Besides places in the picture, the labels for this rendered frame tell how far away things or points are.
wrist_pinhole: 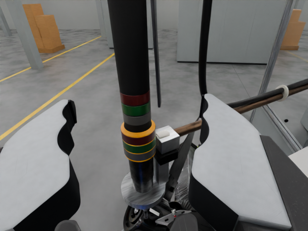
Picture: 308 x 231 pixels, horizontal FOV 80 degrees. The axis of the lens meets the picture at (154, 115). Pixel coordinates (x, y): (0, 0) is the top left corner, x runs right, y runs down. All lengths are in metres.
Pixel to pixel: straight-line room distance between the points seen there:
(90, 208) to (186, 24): 4.89
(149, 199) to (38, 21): 8.27
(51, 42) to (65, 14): 6.48
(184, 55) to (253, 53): 1.88
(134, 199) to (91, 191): 1.92
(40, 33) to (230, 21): 6.54
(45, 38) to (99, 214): 7.27
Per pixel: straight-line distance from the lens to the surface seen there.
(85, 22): 14.06
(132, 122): 0.21
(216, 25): 5.69
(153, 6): 0.18
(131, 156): 0.24
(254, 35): 5.92
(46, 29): 8.37
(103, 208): 2.06
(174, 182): 0.62
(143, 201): 0.30
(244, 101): 0.35
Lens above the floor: 1.71
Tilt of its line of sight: 33 degrees down
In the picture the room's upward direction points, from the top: 2 degrees counter-clockwise
